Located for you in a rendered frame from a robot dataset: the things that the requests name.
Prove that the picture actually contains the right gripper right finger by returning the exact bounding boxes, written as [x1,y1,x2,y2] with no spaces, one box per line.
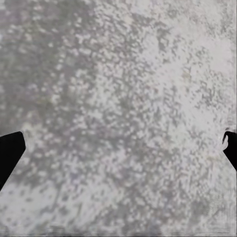
[216,131,237,171]

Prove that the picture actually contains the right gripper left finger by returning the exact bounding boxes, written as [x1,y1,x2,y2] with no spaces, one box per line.
[0,131,26,191]

